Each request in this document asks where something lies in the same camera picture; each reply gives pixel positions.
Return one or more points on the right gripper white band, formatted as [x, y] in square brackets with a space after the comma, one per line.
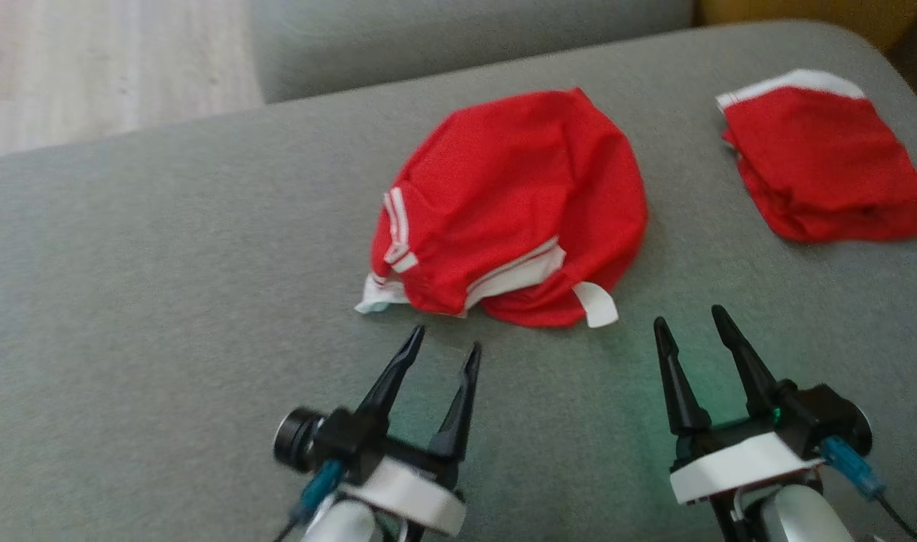
[737, 463]

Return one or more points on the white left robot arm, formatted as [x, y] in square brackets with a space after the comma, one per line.
[345, 525]

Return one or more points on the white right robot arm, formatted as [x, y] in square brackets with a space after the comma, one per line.
[797, 521]

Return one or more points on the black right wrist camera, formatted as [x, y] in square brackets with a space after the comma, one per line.
[835, 414]

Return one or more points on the red garment with white stripes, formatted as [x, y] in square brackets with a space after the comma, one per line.
[519, 181]

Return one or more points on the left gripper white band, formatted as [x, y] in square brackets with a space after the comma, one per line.
[406, 493]

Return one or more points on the red shorts with white band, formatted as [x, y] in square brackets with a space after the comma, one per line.
[820, 165]

